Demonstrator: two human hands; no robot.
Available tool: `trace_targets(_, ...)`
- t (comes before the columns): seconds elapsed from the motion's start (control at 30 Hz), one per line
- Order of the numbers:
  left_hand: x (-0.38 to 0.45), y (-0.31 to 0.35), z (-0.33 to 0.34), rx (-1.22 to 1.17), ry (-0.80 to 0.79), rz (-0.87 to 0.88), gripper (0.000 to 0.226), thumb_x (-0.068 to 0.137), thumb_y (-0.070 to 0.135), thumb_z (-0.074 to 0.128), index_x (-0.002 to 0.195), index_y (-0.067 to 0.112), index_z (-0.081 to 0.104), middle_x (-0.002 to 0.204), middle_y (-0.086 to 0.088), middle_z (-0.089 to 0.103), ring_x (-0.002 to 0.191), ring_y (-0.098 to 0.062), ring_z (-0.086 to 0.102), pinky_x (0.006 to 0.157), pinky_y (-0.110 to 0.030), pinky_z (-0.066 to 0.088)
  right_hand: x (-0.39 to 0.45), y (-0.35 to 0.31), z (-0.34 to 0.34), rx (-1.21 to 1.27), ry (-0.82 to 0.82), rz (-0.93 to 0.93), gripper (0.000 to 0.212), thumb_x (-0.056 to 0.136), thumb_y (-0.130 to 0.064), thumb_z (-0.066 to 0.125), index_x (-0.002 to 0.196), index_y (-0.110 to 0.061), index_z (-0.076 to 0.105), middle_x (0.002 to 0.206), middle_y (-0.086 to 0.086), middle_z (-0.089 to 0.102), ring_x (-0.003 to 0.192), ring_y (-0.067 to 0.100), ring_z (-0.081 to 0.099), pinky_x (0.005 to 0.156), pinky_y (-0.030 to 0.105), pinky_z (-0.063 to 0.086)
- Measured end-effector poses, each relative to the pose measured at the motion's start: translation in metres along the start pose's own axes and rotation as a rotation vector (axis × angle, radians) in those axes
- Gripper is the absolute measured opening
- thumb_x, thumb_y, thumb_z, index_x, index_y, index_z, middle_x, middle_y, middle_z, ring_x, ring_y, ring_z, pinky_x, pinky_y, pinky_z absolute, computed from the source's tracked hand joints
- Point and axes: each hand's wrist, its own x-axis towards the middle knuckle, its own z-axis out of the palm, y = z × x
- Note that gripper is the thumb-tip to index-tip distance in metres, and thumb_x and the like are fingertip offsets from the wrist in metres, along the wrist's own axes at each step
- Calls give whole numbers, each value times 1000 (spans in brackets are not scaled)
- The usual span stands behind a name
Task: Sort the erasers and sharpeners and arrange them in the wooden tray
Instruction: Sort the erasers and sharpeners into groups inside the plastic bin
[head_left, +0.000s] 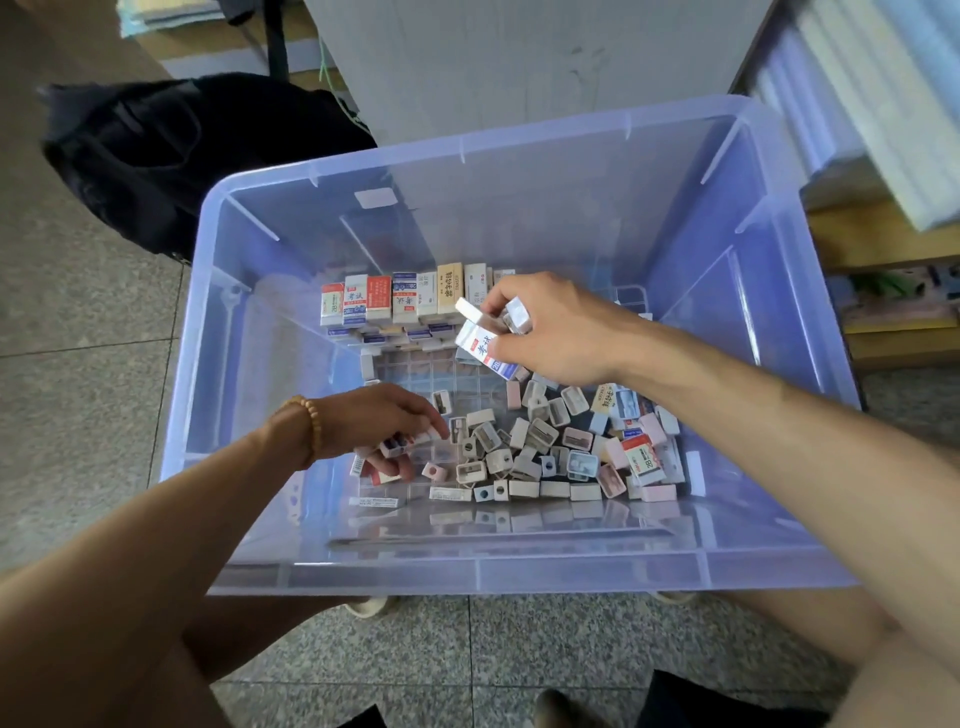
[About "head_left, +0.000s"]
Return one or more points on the clear plastic storage bin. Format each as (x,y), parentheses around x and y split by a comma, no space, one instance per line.
(240,375)

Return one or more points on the white cabinet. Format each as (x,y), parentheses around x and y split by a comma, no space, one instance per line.
(540,53)

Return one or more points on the person's left cream clog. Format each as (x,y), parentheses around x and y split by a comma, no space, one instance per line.
(558,708)

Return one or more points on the person's leg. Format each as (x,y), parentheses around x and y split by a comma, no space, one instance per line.
(855,660)
(210,645)

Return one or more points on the row of erasers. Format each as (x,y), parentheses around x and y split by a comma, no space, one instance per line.
(398,296)

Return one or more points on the person's left forearm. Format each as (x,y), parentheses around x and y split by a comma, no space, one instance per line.
(120,585)

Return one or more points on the black shorts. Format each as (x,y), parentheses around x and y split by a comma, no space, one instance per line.
(720,702)

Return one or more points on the person's right forearm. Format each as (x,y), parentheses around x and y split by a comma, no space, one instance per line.
(825,450)

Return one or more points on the cardboard box with papers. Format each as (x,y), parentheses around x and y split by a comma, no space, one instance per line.
(225,53)

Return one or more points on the black backpack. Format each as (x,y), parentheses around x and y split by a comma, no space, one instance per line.
(180,143)

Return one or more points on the blue striped eraser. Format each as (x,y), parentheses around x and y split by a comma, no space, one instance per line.
(480,342)

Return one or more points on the stack of white blue books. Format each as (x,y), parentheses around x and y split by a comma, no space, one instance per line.
(878,90)

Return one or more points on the person's right leg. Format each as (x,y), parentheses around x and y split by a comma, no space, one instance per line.
(855,660)

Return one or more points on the stack of paper sheets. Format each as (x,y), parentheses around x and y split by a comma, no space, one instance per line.
(158,12)

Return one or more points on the person's left leg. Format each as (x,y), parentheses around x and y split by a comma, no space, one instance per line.
(210,645)

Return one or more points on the person's left hand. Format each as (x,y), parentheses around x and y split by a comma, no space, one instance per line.
(368,417)

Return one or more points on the person's right hand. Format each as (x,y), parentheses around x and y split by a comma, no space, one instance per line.
(563,330)

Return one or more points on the pile of boxed erasers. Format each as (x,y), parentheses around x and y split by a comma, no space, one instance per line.
(555,443)

